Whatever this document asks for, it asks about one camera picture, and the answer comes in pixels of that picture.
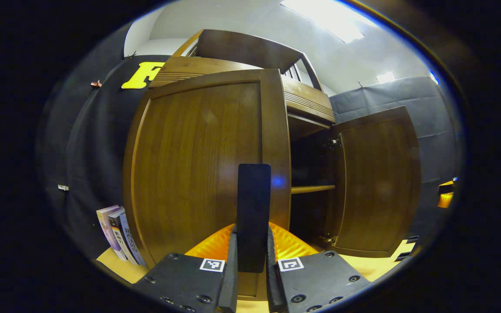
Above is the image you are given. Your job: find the black backdrop cloth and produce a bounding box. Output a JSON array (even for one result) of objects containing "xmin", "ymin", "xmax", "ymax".
[{"xmin": 37, "ymin": 22, "xmax": 462, "ymax": 261}]

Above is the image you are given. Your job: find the grey-blue book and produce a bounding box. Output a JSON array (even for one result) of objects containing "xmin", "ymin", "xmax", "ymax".
[{"xmin": 119, "ymin": 212, "xmax": 148, "ymax": 267}]

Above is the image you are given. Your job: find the black door handle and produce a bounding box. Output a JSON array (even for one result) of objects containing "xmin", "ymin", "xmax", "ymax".
[{"xmin": 237, "ymin": 163, "xmax": 272, "ymax": 273}]

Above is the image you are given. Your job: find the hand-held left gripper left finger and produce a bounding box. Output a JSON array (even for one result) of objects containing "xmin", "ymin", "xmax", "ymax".
[{"xmin": 131, "ymin": 223, "xmax": 239, "ymax": 313}]

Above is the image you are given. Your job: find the wooden shoe cabinet door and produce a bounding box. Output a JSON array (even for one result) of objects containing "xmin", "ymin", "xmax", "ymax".
[
  {"xmin": 122, "ymin": 69, "xmax": 292, "ymax": 300},
  {"xmin": 324, "ymin": 106, "xmax": 422, "ymax": 258}
]

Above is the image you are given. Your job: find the wooden cabinet shelf board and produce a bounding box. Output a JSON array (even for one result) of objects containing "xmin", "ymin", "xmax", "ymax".
[{"xmin": 291, "ymin": 185, "xmax": 336, "ymax": 195}]

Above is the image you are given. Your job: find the wooden double-door shoe cabinet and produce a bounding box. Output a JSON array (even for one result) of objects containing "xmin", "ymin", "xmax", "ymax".
[{"xmin": 148, "ymin": 29, "xmax": 342, "ymax": 248}]

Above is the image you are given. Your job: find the dark spine book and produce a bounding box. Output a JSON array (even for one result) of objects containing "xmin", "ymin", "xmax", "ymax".
[{"xmin": 108, "ymin": 209, "xmax": 139, "ymax": 265}]

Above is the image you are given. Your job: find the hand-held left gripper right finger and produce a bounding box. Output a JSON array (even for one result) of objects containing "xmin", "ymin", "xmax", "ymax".
[{"xmin": 266, "ymin": 222, "xmax": 372, "ymax": 313}]

